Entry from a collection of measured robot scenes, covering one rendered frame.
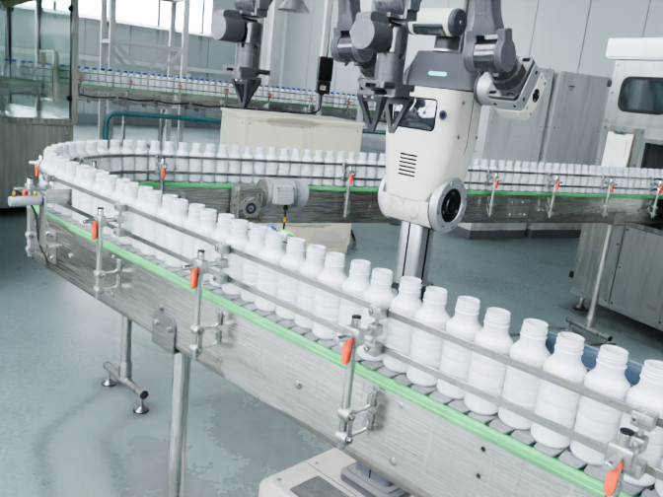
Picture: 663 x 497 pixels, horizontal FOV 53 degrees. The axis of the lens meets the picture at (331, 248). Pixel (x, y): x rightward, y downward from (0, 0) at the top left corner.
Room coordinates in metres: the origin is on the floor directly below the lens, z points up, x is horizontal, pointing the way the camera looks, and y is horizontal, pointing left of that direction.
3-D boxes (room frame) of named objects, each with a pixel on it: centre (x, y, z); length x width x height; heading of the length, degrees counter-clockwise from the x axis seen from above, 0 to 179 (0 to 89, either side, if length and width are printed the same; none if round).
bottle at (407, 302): (1.11, -0.14, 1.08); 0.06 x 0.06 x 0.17
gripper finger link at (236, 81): (1.69, 0.25, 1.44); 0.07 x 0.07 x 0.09; 47
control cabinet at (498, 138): (7.51, -1.72, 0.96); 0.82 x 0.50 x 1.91; 119
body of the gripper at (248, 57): (1.69, 0.25, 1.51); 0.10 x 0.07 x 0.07; 137
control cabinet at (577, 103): (7.94, -2.51, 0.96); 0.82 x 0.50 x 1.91; 119
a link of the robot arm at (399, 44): (1.37, -0.07, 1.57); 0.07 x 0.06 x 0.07; 139
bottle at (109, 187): (1.84, 0.64, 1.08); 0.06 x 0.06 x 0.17
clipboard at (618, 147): (4.79, -1.92, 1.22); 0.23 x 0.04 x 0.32; 29
